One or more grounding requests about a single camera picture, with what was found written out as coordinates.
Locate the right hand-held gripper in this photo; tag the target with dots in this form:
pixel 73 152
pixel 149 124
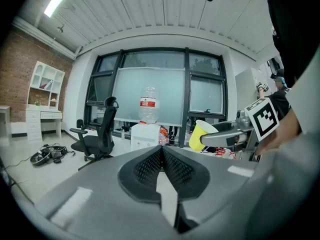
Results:
pixel 263 117

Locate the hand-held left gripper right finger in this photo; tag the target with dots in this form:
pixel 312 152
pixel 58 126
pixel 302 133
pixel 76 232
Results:
pixel 220 184

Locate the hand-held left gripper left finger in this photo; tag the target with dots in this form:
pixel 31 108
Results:
pixel 100 196

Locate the person's right forearm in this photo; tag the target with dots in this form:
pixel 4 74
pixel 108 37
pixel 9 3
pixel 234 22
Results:
pixel 287 129

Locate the dark small bottle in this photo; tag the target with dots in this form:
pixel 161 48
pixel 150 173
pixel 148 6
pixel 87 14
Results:
pixel 171 139

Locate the red snack bag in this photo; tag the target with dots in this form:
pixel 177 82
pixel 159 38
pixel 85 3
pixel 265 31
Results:
pixel 164 136

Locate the black office chair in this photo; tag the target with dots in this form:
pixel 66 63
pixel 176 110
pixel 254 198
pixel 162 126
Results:
pixel 105 136

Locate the small clear plastic bottle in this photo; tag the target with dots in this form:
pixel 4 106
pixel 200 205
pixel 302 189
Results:
pixel 123 134

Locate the clear plastic bowl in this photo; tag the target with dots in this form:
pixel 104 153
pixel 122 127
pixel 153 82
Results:
pixel 149 104

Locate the red tray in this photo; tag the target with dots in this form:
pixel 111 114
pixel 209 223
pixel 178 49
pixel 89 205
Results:
pixel 143 122

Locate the black-framed window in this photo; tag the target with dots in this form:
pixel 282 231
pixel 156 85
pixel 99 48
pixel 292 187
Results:
pixel 150 81

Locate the white bookshelf desk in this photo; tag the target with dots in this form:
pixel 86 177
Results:
pixel 33 121

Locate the small white table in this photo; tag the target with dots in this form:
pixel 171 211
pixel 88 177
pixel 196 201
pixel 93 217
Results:
pixel 5 119

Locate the person's black shirt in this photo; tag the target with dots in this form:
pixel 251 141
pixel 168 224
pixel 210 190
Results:
pixel 295 21

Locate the white ceiling pipe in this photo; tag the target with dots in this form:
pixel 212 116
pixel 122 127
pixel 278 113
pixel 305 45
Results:
pixel 45 37

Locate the long ceiling light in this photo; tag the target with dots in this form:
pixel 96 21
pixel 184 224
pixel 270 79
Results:
pixel 58 0

